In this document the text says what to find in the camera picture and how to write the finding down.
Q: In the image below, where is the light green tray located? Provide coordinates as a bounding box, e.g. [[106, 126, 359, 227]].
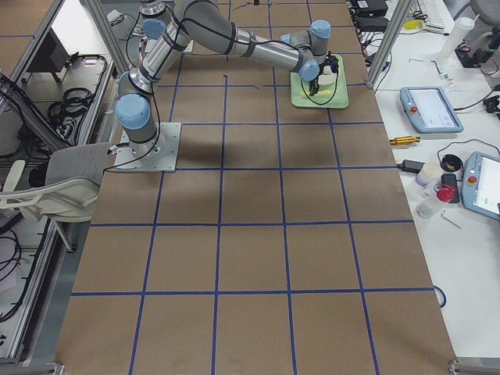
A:
[[290, 54, 349, 109]]

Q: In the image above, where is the aluminium frame post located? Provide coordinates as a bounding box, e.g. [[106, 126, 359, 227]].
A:
[[366, 0, 413, 88]]

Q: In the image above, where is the gold metal cylinder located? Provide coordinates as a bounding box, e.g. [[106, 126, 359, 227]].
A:
[[389, 136, 421, 147]]

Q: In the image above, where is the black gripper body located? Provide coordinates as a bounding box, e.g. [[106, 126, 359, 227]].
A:
[[309, 54, 339, 84]]

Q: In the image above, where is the blue teach pendant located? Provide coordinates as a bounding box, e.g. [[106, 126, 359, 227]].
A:
[[462, 152, 500, 220], [399, 87, 463, 134]]

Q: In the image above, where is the black power adapter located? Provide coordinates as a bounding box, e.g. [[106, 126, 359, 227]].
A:
[[396, 159, 424, 174]]

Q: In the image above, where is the far blue teach pendant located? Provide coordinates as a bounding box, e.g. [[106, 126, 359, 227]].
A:
[[399, 87, 463, 134]]

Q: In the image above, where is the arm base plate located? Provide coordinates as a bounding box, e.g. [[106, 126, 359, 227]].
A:
[[112, 122, 182, 173]]

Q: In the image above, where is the yellow plastic fork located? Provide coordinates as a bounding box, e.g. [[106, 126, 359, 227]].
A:
[[299, 90, 333, 101]]

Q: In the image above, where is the white round plate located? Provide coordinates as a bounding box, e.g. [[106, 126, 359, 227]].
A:
[[318, 73, 337, 88]]

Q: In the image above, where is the near blue teach pendant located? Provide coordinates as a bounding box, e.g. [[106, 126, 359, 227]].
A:
[[462, 152, 500, 220]]

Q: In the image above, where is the grey office chair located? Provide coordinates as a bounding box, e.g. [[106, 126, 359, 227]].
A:
[[1, 142, 112, 253]]

